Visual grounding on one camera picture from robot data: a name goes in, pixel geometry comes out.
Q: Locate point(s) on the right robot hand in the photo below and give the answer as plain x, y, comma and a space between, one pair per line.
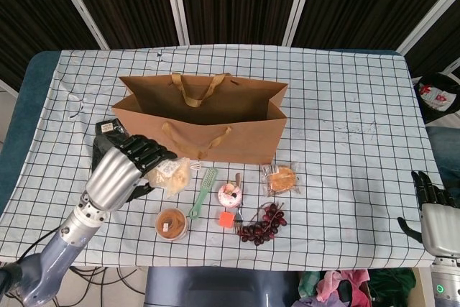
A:
438, 224

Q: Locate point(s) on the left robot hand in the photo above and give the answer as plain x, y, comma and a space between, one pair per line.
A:
111, 174

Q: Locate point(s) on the bagged bread snack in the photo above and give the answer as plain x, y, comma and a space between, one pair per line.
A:
176, 177

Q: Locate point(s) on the clear jar of rubber bands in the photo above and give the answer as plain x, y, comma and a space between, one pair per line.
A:
171, 224

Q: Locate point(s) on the pink toy cupcake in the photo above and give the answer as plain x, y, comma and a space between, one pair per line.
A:
230, 195

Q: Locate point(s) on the dark red grape bunch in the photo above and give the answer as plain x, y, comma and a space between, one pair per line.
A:
258, 231

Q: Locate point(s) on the packaged orange bun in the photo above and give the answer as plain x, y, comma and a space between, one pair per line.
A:
282, 181

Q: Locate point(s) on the brown paper bag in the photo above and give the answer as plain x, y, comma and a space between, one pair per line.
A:
215, 141

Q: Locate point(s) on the dark green cloth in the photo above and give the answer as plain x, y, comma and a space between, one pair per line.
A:
391, 283

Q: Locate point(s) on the green plastic brush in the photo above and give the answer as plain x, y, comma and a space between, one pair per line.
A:
206, 181

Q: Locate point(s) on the white checked tablecloth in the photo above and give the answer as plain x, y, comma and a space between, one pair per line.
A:
341, 177

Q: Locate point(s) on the pink cloth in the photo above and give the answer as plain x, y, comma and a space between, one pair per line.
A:
341, 282

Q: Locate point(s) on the orange cube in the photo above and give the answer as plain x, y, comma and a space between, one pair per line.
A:
226, 220

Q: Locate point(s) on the metal fork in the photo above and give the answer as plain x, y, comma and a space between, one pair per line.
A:
238, 219

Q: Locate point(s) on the grey-blue robot torso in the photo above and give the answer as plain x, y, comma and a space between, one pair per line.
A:
215, 289

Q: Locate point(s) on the white partition frame post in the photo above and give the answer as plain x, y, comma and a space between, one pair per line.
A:
429, 19
83, 5
300, 3
176, 3

